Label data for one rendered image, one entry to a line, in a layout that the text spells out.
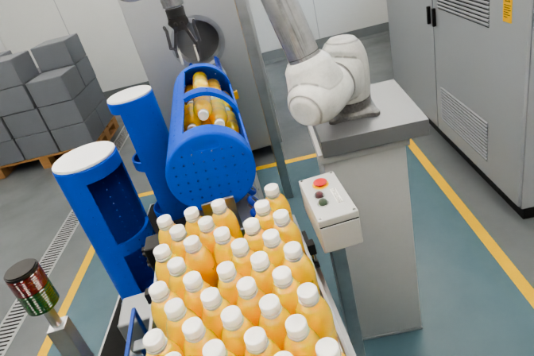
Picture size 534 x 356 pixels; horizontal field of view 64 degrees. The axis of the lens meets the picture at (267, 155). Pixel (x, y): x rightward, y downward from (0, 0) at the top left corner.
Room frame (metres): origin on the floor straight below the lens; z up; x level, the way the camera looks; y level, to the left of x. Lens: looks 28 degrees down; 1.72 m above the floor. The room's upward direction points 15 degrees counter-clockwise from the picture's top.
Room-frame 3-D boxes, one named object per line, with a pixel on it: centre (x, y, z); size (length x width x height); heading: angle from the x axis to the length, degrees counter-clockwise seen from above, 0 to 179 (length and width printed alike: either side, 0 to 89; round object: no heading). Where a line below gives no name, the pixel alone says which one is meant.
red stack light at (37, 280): (0.69, 0.52, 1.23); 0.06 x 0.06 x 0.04
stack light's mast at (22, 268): (0.69, 0.52, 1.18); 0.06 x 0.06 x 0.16
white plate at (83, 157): (1.76, 0.79, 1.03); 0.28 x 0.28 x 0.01
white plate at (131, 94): (2.58, 0.72, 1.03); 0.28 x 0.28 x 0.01
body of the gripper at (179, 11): (1.81, 0.21, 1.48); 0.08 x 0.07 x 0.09; 93
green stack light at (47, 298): (0.69, 0.52, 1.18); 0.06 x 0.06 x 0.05
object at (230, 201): (1.09, 0.18, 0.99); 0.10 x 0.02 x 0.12; 93
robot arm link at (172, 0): (1.81, 0.21, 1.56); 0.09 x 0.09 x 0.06
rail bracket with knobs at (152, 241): (1.04, 0.38, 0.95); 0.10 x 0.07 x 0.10; 93
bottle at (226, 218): (0.97, 0.16, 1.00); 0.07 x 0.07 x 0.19
